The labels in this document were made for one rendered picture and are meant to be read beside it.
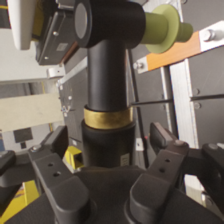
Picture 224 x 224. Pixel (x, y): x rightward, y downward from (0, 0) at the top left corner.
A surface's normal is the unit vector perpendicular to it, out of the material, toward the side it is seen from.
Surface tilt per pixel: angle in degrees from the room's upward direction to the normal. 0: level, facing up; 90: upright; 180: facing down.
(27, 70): 90
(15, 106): 90
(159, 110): 0
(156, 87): 0
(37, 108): 90
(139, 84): 0
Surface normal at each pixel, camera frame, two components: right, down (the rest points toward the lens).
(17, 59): 0.50, -0.02
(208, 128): -0.85, 0.18
